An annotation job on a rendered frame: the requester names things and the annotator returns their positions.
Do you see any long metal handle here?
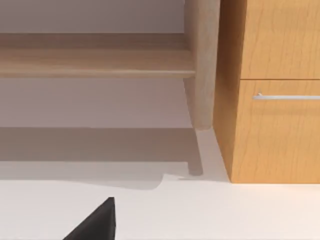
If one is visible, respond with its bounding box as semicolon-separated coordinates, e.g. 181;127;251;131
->
252;92;320;101

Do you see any plain wooden drawer front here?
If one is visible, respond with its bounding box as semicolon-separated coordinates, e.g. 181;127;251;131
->
239;0;320;81

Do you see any pale wooden open shelf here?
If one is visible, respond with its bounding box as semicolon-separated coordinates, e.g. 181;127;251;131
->
0;0;221;132

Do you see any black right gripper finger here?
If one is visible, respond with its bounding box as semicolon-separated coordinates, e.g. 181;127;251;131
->
62;196;117;240

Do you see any wooden drawer front with handle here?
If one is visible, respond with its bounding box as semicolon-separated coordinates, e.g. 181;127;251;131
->
231;79;320;184

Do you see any orange wooden cupboard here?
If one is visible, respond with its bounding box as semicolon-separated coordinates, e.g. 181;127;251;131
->
212;0;320;185

